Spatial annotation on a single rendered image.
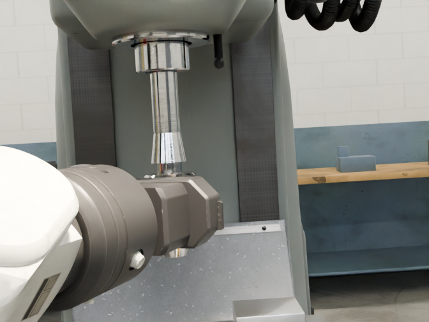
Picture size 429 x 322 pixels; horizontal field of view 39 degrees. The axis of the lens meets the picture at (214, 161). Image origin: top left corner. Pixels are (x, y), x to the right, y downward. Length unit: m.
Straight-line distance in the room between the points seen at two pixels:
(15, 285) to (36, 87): 4.64
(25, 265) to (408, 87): 4.85
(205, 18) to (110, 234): 0.20
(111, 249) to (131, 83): 0.56
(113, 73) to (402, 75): 4.25
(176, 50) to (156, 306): 0.46
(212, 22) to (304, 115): 4.35
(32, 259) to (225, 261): 0.65
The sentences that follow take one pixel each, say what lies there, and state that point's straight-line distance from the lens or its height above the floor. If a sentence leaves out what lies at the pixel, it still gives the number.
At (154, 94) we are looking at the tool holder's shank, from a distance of 0.53.
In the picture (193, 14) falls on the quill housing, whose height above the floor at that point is 1.32.
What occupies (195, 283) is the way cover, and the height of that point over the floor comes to 1.01.
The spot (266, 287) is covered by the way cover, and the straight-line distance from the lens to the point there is 0.90.
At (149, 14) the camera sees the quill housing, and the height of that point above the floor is 1.32.
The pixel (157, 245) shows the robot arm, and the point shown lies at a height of 1.15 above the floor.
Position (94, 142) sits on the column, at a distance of 0.92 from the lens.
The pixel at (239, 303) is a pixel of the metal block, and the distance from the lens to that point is 0.58.
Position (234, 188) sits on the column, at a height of 1.14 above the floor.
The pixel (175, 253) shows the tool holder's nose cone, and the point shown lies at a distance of 0.54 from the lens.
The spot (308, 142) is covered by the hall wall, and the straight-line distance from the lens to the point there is 4.82.
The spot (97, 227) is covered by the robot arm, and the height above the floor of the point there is 1.17.
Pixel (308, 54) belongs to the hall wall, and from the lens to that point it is 4.87.
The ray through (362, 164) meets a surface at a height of 0.93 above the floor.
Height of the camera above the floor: 1.23
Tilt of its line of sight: 3 degrees down
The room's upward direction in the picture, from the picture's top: 3 degrees counter-clockwise
